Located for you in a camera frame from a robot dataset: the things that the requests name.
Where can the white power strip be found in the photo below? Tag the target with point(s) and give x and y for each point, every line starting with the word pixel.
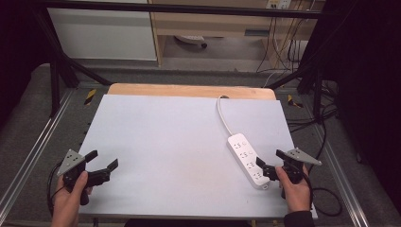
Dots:
pixel 244 156

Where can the white extension socket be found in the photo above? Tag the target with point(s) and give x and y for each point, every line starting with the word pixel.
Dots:
pixel 190 39

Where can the wooden table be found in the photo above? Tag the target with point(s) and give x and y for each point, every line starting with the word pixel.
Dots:
pixel 189 91

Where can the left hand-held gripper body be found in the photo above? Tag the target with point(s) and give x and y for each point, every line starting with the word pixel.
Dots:
pixel 72 159

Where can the black frame crossbar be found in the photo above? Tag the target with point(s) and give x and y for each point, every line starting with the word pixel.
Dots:
pixel 176 8

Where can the white cabinet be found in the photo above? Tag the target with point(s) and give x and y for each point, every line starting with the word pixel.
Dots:
pixel 104 34

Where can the person's dark clothing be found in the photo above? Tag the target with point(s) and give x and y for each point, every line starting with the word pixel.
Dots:
pixel 189 223

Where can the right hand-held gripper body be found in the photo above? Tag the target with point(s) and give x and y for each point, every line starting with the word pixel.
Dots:
pixel 294 170

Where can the person's left hand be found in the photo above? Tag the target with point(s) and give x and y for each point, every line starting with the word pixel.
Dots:
pixel 66 205

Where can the black metal stand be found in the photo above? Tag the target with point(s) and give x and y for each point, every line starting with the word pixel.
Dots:
pixel 312 78
pixel 56 75

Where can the person's right hand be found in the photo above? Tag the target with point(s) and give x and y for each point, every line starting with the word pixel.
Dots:
pixel 296 195

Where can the aluminium rail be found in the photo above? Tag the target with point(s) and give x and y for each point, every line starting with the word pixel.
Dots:
pixel 343 176
pixel 34 148

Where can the wooden shelf unit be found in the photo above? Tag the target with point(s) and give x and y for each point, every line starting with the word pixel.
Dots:
pixel 220 26

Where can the white wall socket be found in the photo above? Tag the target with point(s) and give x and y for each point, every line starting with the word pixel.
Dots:
pixel 278 3

